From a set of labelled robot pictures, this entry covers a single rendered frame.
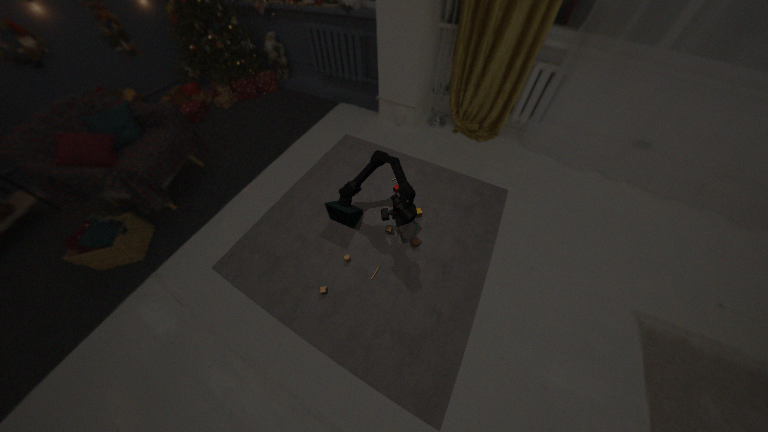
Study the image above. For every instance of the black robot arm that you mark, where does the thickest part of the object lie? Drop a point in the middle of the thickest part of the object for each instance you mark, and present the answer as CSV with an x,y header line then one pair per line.
x,y
406,192

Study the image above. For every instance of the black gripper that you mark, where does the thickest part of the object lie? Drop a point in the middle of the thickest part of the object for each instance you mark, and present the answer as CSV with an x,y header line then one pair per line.
x,y
385,214

